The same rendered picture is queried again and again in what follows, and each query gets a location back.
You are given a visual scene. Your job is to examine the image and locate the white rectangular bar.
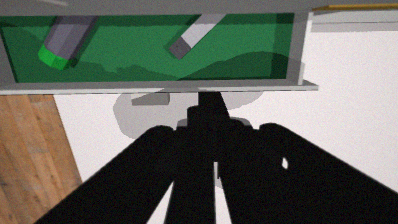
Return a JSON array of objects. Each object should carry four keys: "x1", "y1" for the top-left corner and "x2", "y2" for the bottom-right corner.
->
[{"x1": 169, "y1": 14, "x2": 226, "y2": 60}]

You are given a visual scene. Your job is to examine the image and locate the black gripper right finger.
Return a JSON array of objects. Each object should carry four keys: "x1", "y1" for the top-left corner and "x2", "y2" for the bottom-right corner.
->
[{"x1": 209, "y1": 91, "x2": 398, "y2": 224}]

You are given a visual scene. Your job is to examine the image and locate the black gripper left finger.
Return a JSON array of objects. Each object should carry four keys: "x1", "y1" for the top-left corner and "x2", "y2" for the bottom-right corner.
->
[{"x1": 33, "y1": 91, "x2": 216, "y2": 224}]

